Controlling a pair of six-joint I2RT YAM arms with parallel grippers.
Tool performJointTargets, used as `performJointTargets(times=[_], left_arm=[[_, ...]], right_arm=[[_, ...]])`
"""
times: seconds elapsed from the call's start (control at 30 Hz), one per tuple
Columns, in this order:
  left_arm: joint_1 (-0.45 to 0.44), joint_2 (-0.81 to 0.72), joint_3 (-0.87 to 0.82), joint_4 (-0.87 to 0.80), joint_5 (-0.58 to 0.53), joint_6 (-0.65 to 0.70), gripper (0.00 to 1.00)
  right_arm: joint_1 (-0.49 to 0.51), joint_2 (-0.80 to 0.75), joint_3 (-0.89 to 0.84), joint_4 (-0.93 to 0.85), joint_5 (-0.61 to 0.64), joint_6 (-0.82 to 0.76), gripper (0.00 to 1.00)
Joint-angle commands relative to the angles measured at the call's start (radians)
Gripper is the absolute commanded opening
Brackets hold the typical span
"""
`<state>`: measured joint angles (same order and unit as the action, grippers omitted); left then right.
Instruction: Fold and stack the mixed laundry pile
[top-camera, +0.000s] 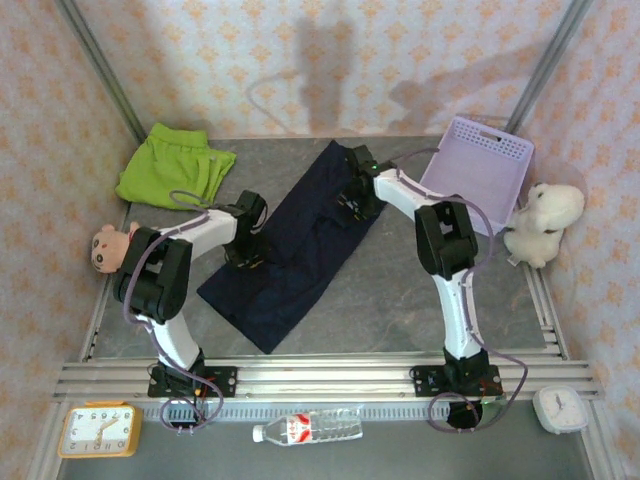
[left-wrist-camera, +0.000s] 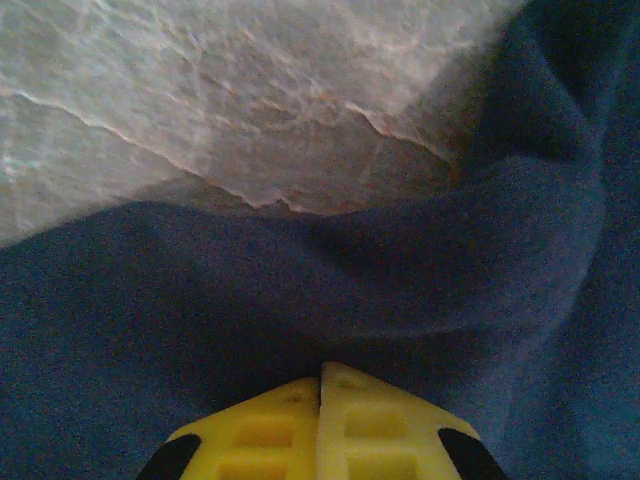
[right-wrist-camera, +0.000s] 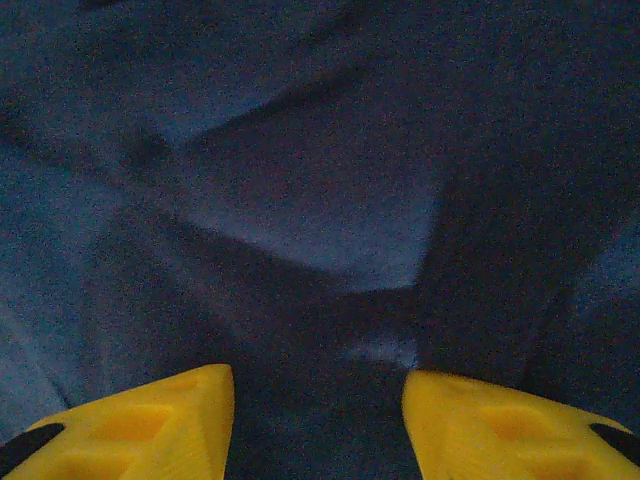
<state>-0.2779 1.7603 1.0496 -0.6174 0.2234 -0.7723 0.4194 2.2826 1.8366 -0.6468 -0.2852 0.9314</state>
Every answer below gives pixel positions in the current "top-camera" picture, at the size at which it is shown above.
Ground aluminium frame post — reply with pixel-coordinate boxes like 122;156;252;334
54;0;150;146
498;0;596;146

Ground grey slotted cable duct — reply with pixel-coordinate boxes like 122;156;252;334
142;403;451;422

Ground clear plastic water bottle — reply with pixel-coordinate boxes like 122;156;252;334
251;407;364;447

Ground lavender plastic basket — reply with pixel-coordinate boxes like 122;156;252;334
418;115;537;237

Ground lime green shorts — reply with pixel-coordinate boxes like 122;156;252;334
114;123;239;209

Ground cartoon boy plush doll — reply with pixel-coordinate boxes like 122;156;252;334
90;221;144;275

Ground black connector box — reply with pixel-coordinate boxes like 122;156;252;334
164;401;201;432
446;401;485;431

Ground aluminium frame leg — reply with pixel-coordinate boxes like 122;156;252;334
27;402;71;480
579;399;626;480

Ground white square clock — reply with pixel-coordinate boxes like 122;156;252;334
532;385;590;435

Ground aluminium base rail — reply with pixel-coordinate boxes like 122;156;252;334
52;357;604;401

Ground navy blue garment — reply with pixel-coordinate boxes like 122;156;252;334
196;139;387;355

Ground white plush bear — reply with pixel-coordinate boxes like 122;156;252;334
503;182;586;270

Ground yellow alarm clock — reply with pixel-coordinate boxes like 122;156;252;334
57;402;145;460

